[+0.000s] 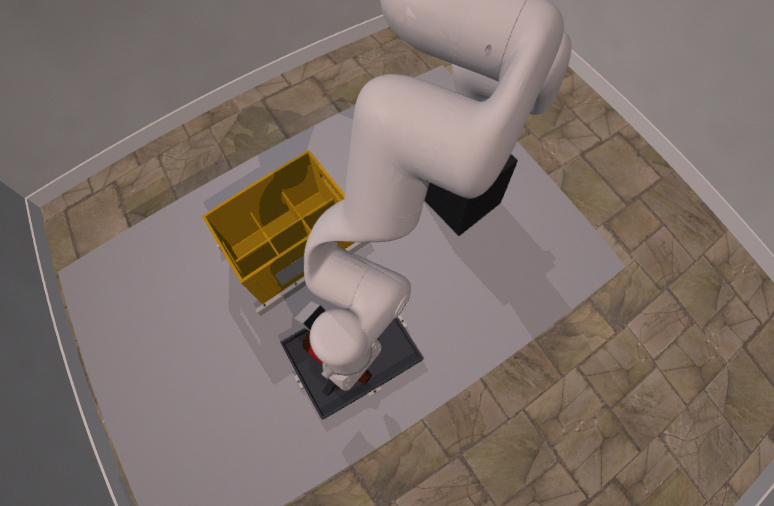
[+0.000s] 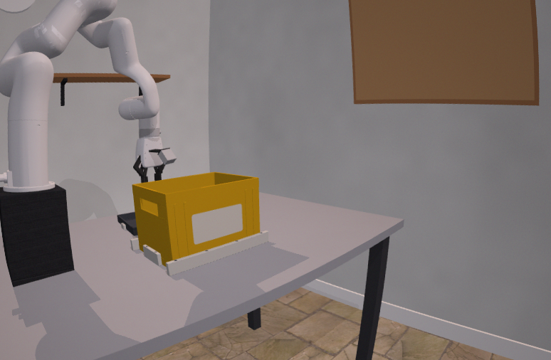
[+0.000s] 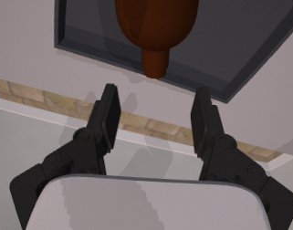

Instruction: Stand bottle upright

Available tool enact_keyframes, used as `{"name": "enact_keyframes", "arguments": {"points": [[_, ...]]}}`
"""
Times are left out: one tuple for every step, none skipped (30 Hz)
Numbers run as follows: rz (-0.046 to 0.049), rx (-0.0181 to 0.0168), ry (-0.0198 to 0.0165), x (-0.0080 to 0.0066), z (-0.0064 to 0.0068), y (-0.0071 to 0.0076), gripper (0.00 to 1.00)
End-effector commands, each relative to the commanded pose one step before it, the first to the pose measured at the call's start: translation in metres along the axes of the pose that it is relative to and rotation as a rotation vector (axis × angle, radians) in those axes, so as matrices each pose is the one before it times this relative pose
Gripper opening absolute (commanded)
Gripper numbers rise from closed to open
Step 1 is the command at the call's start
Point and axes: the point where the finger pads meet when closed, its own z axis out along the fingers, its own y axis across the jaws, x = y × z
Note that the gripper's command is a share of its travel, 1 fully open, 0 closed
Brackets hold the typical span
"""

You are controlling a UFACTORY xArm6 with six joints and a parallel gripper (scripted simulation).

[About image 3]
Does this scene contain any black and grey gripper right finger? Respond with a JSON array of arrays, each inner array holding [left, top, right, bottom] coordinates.
[[190, 87, 293, 230]]

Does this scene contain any dark grey rectangular tray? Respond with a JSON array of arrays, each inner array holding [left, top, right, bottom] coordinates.
[[54, 0, 293, 104]]

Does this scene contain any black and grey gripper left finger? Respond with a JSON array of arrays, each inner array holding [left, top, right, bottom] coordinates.
[[9, 84, 121, 230]]

